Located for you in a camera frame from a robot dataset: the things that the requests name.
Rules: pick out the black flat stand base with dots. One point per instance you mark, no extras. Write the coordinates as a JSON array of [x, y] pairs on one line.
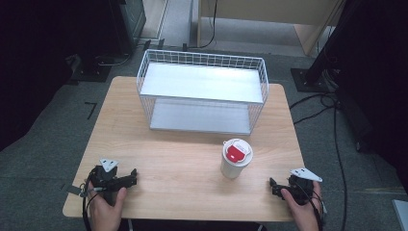
[[91, 72]]

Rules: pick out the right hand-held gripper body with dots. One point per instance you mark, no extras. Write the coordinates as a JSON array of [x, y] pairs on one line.
[[301, 191]]

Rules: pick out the black square stand base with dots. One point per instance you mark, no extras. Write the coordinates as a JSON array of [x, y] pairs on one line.
[[308, 82]]

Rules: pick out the white flat object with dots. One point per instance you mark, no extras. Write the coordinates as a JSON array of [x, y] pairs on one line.
[[401, 215]]

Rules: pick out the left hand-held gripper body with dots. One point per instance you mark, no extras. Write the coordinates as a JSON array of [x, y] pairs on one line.
[[107, 179]]

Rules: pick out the person's right hand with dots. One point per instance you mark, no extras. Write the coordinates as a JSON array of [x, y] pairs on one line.
[[304, 218]]

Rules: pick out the dark curtain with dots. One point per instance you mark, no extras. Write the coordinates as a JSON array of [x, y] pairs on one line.
[[38, 64], [381, 80]]

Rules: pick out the person's left hand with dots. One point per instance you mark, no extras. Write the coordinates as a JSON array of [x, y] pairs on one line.
[[104, 215]]

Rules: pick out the light wooden desk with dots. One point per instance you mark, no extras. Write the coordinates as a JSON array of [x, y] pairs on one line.
[[266, 11]]

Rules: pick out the dark cabinet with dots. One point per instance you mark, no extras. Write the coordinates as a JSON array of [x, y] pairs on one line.
[[131, 22]]

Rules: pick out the white cup with red lid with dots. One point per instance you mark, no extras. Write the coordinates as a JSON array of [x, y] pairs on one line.
[[235, 160]]

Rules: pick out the black slanted stand pole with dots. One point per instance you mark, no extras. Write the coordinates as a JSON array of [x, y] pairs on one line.
[[330, 41]]

